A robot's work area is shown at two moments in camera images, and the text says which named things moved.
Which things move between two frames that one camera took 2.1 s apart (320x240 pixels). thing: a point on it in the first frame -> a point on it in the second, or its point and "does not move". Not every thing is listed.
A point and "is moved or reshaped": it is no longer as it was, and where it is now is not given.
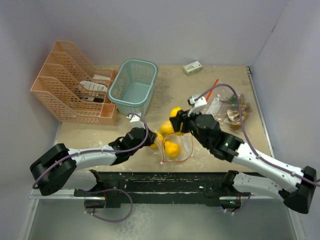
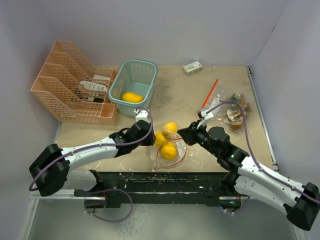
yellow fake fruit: (174, 111) -> (132, 97)
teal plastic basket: (132, 85) does not move
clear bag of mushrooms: (231, 108) does not move
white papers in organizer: (89, 85) does not move
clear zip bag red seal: (173, 147) is moved or reshaped
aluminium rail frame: (268, 133) does not move
